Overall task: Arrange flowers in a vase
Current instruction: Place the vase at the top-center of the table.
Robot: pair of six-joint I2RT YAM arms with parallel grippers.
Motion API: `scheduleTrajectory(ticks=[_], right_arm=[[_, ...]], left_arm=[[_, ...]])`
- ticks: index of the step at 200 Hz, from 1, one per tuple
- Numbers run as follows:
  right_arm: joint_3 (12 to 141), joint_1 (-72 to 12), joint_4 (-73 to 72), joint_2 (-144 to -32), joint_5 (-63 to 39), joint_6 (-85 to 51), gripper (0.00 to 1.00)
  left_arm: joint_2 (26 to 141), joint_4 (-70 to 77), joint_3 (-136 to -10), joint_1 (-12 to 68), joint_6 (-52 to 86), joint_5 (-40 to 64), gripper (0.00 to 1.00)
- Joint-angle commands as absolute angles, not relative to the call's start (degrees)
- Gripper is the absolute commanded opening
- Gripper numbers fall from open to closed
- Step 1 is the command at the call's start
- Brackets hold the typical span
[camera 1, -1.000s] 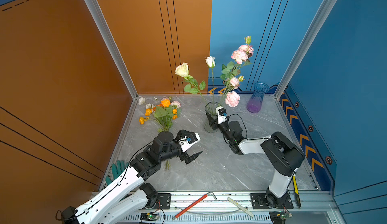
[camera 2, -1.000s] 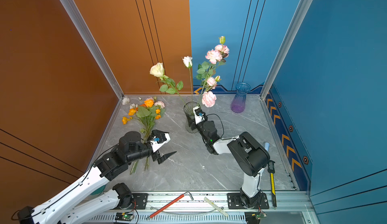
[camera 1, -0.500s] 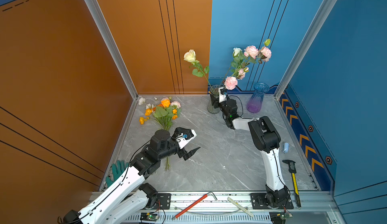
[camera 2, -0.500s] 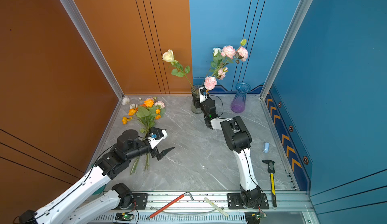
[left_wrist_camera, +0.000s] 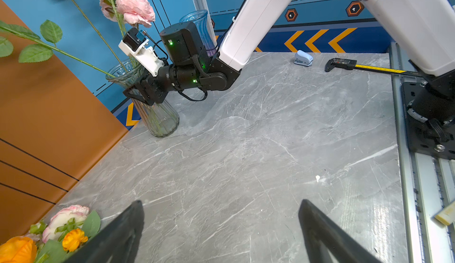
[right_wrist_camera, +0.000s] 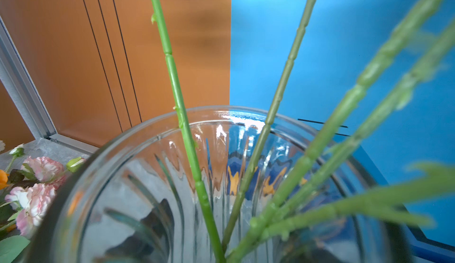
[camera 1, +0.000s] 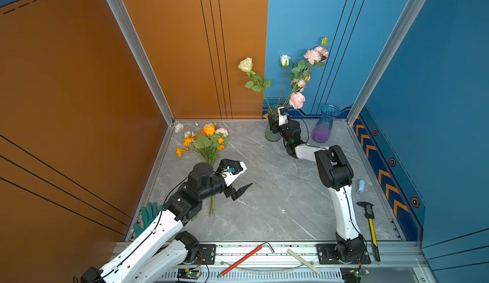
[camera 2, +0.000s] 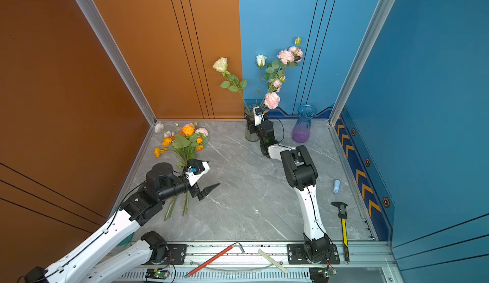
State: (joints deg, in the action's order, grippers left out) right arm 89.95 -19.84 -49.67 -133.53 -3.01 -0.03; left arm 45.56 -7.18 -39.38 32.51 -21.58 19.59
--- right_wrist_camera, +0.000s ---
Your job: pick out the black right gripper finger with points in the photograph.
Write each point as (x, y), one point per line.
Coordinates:
(151, 241)

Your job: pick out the clear glass vase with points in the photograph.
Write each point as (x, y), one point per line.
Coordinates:
(148, 163)

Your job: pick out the pink carnation flower stem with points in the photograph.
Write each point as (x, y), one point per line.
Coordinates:
(319, 162)

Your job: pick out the pink peony flower stem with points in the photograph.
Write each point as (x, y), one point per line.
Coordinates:
(26, 194)

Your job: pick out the cream white rose stem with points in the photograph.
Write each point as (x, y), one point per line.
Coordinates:
(187, 136)

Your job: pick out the white rose bud stem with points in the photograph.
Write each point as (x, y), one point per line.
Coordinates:
(246, 178)

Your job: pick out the aluminium corner post left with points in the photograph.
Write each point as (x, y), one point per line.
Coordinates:
(20, 87)

